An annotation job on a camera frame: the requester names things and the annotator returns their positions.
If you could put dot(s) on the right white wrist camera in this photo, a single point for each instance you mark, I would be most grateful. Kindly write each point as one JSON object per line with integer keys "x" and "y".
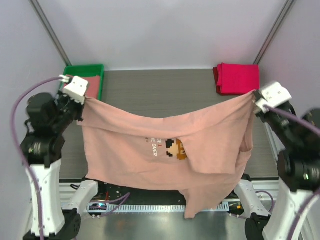
{"x": 272, "y": 95}

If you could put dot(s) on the green plastic bin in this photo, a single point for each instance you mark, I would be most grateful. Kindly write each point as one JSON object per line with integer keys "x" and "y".
{"x": 87, "y": 70}

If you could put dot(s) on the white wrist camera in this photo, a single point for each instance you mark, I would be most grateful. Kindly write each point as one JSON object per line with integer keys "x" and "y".
{"x": 75, "y": 87}
{"x": 272, "y": 95}

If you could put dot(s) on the salmon folded t-shirt in bin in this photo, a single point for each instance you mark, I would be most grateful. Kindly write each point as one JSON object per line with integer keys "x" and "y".
{"x": 94, "y": 86}

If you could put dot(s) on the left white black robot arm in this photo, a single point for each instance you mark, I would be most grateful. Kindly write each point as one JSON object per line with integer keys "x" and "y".
{"x": 49, "y": 117}

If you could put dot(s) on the aluminium extrusion rail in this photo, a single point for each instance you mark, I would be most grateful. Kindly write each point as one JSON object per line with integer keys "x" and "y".
{"x": 260, "y": 184}

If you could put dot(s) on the magenta folded t-shirt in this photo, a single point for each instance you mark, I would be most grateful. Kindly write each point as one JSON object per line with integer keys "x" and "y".
{"x": 236, "y": 79}

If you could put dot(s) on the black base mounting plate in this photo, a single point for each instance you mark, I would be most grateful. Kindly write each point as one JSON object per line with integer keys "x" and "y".
{"x": 137, "y": 196}

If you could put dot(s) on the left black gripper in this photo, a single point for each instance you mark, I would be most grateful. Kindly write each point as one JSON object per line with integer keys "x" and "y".
{"x": 81, "y": 107}

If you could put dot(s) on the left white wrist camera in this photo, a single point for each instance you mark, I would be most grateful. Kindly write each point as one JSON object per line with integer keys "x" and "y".
{"x": 75, "y": 87}

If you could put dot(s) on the corner aluminium post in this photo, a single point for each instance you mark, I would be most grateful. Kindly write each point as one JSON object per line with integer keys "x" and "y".
{"x": 279, "y": 21}
{"x": 50, "y": 31}

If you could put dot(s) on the left corner aluminium post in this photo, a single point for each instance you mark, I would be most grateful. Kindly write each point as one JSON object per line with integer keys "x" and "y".
{"x": 50, "y": 31}

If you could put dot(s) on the white slotted cable duct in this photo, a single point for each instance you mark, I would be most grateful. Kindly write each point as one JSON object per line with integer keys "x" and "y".
{"x": 103, "y": 208}

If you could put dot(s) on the right corner aluminium post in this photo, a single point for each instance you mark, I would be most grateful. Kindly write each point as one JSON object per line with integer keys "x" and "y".
{"x": 279, "y": 21}

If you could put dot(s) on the pink printed t-shirt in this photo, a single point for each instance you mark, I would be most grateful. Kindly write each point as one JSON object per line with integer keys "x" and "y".
{"x": 202, "y": 154}

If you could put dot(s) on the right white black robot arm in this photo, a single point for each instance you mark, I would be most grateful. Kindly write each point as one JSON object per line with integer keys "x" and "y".
{"x": 298, "y": 166}

